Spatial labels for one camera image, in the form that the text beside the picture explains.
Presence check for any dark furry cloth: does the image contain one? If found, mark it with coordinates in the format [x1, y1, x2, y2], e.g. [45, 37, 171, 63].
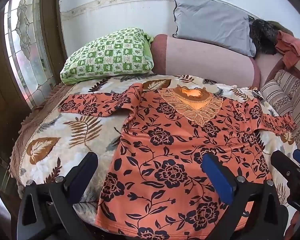
[249, 19, 294, 56]

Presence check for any plain orange cloth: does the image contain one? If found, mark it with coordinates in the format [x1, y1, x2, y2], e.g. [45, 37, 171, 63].
[275, 31, 300, 70]

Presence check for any grey pillow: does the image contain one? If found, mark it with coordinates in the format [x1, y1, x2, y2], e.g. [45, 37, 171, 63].
[172, 0, 257, 57]

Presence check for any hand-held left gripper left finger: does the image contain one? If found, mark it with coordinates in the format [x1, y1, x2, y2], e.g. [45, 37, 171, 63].
[16, 151, 99, 240]

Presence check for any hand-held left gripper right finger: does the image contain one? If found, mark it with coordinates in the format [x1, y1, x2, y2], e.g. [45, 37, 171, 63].
[201, 152, 290, 240]

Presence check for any orange floral blouse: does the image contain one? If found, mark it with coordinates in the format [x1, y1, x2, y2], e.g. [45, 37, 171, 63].
[58, 83, 297, 240]

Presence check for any stained glass window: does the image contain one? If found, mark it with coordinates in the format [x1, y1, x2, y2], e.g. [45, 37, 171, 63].
[4, 0, 57, 109]

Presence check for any green checked pillow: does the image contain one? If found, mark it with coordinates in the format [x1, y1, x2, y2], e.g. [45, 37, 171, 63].
[59, 27, 155, 85]

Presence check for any leaf print blanket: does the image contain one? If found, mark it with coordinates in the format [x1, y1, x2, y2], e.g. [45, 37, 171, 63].
[9, 74, 298, 233]

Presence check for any dark wooden cabinet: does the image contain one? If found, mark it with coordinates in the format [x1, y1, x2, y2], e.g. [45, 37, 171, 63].
[0, 55, 33, 195]

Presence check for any brown wooden rail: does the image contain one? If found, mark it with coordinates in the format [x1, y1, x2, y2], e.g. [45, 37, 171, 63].
[264, 54, 300, 88]

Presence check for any wooden window frame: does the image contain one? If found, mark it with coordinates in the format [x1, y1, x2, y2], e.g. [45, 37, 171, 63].
[37, 0, 68, 86]

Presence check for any striped beige cushion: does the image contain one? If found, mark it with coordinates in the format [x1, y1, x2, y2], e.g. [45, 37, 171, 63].
[260, 69, 300, 153]

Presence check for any pink bolster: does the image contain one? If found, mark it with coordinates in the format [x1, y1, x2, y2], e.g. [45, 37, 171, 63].
[150, 34, 262, 88]

